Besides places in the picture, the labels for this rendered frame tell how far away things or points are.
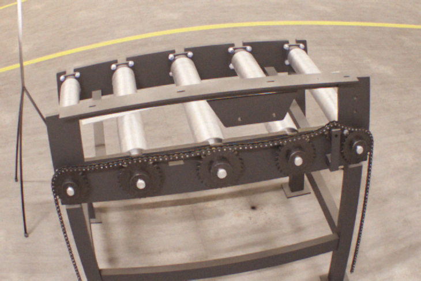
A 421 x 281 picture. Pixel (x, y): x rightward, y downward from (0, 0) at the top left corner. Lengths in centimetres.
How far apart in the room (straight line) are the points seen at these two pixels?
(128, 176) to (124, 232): 120
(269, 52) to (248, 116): 99
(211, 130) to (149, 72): 82
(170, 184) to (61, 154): 47
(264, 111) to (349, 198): 60
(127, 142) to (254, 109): 50
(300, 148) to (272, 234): 109
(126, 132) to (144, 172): 28
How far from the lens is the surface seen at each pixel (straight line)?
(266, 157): 278
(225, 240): 373
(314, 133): 273
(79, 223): 282
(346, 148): 283
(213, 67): 361
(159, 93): 258
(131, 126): 292
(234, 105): 267
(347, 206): 304
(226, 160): 269
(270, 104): 270
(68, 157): 268
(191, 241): 375
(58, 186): 269
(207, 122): 289
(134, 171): 266
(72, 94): 330
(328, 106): 307
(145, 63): 355
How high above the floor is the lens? 231
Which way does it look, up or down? 30 degrees down
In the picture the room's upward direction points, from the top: 3 degrees counter-clockwise
